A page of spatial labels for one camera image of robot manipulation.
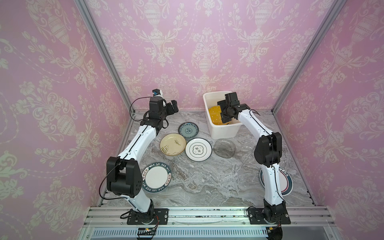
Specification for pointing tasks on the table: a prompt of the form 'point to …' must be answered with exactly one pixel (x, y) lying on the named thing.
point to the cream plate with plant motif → (172, 144)
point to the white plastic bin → (230, 131)
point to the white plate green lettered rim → (156, 177)
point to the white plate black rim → (198, 149)
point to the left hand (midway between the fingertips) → (170, 102)
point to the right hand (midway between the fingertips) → (218, 108)
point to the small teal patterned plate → (188, 130)
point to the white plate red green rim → (286, 181)
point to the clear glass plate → (224, 148)
